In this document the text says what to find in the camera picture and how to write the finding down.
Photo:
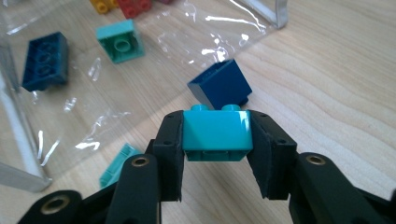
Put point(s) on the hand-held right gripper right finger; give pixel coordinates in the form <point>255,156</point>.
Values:
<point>274,168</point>

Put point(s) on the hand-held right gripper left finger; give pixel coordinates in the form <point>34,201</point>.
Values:
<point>171,174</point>

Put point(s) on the teal square toy brick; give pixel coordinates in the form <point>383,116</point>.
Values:
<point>116,169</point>
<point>121,42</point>

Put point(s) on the bright cyan toy brick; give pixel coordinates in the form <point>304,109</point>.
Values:
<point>216,133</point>

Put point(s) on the dark blue sloped toy brick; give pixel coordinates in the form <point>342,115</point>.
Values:
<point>224,84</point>

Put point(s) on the clear plastic bag white trim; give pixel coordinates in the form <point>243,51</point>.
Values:
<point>174,37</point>

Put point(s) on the dark blue long toy brick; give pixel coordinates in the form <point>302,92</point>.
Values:
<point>46,62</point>

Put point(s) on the red square toy brick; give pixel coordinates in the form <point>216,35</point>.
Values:
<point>134,7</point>

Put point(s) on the orange toy brick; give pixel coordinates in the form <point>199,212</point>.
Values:
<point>101,5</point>

